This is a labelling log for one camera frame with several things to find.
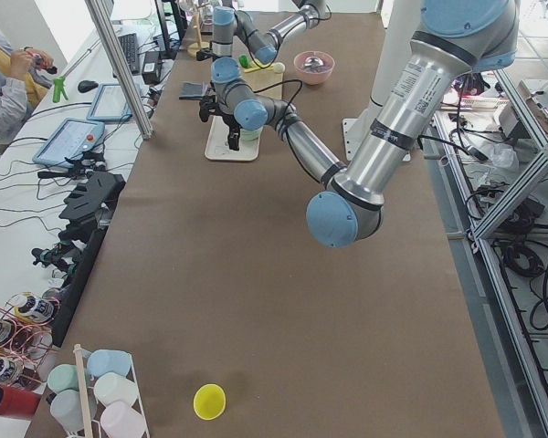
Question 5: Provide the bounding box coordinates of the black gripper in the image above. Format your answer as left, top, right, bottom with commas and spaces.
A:
199, 95, 240, 151

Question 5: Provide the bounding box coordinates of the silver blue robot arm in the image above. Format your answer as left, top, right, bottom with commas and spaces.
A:
199, 1, 520, 247
210, 1, 332, 64

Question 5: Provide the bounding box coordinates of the green bowl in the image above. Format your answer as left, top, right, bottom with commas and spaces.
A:
239, 128, 262, 141

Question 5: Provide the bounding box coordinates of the large pink bowl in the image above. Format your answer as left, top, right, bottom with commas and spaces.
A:
293, 51, 335, 85

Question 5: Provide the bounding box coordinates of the cream rabbit tray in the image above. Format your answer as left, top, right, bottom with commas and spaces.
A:
204, 114, 260, 162

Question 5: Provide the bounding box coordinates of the bamboo cutting board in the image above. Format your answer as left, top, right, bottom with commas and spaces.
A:
242, 68, 284, 99

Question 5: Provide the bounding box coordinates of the grey purple folded cloth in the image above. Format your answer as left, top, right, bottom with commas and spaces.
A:
179, 81, 209, 100

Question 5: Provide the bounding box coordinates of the green lime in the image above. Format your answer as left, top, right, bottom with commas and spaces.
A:
238, 55, 249, 68

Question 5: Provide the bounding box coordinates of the yellow plastic knife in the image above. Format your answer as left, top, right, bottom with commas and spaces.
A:
244, 66, 275, 73

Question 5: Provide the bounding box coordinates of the white garlic bulb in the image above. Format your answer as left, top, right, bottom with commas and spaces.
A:
272, 62, 285, 74

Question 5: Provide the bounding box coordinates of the wooden stand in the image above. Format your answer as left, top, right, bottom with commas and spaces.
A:
179, 0, 210, 59

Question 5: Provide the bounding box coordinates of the metal ice scoop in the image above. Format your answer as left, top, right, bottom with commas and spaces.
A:
301, 56, 325, 72

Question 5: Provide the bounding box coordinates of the black keyboard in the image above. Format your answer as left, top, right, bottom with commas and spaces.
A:
118, 33, 140, 75

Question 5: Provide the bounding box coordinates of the black computer mouse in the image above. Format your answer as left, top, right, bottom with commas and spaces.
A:
77, 80, 99, 93

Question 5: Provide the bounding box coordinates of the blue tablet with red button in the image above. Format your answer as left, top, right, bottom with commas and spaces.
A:
32, 118, 105, 168

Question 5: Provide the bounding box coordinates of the black tool holder stand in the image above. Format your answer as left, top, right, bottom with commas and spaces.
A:
51, 172, 126, 348

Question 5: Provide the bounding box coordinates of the green clamp tool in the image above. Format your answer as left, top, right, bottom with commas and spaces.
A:
52, 77, 69, 103

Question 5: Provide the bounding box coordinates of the seated person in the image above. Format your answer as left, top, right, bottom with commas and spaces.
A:
0, 35, 55, 144

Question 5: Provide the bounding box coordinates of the yellow plastic cup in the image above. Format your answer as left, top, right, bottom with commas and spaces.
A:
193, 383, 227, 421

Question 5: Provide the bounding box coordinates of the white cup rack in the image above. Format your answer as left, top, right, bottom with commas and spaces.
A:
47, 344, 151, 437

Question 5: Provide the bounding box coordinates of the red cup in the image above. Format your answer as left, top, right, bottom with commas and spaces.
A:
0, 385, 41, 420

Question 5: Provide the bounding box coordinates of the aluminium frame post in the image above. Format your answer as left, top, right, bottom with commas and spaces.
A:
84, 0, 153, 140

